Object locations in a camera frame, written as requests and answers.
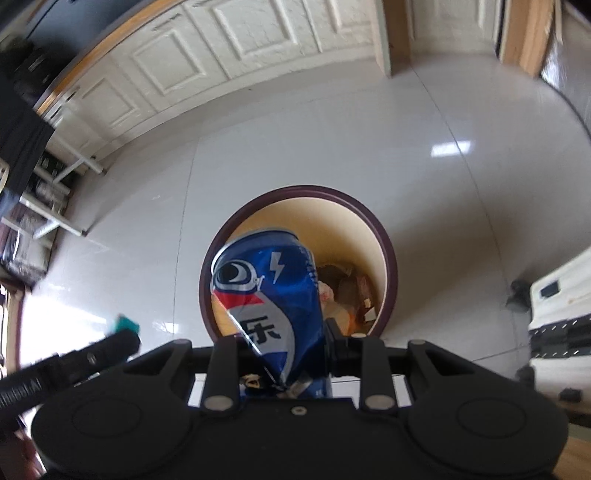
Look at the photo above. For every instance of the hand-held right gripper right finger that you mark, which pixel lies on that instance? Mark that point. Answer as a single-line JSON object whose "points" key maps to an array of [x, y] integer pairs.
{"points": [[341, 357]]}

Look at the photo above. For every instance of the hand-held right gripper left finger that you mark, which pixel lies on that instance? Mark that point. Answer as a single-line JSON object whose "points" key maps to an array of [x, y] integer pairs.
{"points": [[226, 364]]}

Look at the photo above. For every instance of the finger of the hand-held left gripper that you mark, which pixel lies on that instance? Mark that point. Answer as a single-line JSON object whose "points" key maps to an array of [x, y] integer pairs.
{"points": [[101, 355]]}

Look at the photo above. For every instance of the teal wrapper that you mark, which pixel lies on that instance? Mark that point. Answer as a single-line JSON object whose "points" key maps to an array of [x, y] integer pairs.
{"points": [[125, 323]]}

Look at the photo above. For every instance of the crushed blue drink can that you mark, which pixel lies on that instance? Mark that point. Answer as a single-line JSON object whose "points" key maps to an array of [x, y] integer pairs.
{"points": [[268, 300]]}

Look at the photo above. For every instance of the beige waste bin brown rim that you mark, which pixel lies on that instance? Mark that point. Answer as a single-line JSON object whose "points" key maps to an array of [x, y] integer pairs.
{"points": [[323, 221]]}

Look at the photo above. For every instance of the small dark floor object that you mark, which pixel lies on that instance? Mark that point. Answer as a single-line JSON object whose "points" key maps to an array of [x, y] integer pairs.
{"points": [[519, 295]]}

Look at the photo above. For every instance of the dark cloth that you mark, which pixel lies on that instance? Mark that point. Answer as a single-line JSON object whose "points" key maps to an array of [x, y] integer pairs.
{"points": [[23, 129]]}

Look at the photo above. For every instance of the white cabinet with wooden top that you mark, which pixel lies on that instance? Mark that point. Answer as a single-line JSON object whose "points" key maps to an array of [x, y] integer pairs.
{"points": [[207, 41]]}

